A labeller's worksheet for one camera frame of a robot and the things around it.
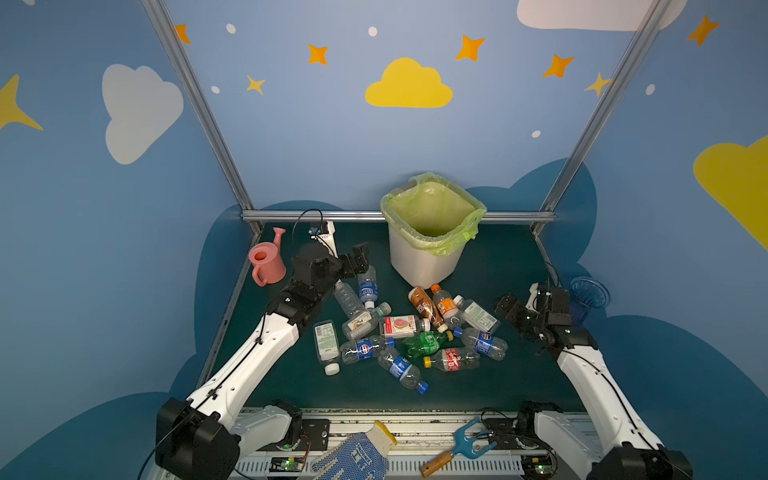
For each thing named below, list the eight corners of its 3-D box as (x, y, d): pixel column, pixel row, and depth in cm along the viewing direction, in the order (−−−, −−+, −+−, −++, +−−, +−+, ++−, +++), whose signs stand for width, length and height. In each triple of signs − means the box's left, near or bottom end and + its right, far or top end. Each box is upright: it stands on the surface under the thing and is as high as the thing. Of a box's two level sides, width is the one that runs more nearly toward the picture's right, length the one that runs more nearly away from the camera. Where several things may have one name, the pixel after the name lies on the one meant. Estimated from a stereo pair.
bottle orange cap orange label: (448, 331, 93) (450, 326, 90) (429, 290, 102) (430, 285, 100) (463, 326, 94) (465, 321, 91) (442, 287, 103) (444, 281, 101)
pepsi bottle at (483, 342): (449, 340, 91) (452, 335, 88) (456, 324, 95) (458, 319, 92) (501, 364, 87) (505, 359, 84) (505, 346, 90) (509, 341, 87)
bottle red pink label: (380, 338, 91) (380, 334, 89) (380, 319, 95) (380, 315, 93) (430, 338, 91) (431, 335, 89) (428, 319, 95) (429, 315, 93)
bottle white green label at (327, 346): (320, 379, 84) (318, 375, 81) (314, 326, 94) (312, 322, 92) (343, 373, 85) (342, 369, 83) (334, 322, 95) (333, 317, 93)
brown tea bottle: (438, 335, 91) (440, 331, 89) (407, 295, 100) (408, 290, 98) (449, 328, 93) (451, 324, 90) (417, 289, 102) (418, 284, 100)
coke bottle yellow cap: (424, 372, 86) (426, 366, 82) (422, 354, 89) (424, 348, 85) (478, 372, 86) (482, 367, 82) (474, 355, 89) (478, 348, 85)
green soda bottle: (407, 361, 86) (408, 358, 85) (400, 342, 90) (400, 339, 89) (453, 345, 90) (454, 342, 88) (444, 327, 93) (445, 324, 92)
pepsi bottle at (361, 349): (343, 366, 85) (341, 361, 82) (340, 348, 89) (338, 343, 86) (396, 352, 88) (396, 347, 85) (391, 335, 91) (391, 330, 88)
